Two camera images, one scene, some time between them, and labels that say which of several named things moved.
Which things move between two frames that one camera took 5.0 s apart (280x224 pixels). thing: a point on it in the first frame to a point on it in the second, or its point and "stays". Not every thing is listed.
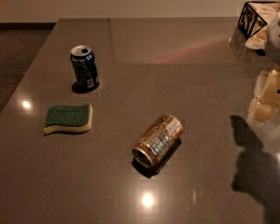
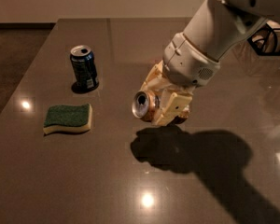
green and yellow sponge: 75,119 stays
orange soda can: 159,138 to 146,105
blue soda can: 84,69 stays
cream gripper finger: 272,91 to 188,63
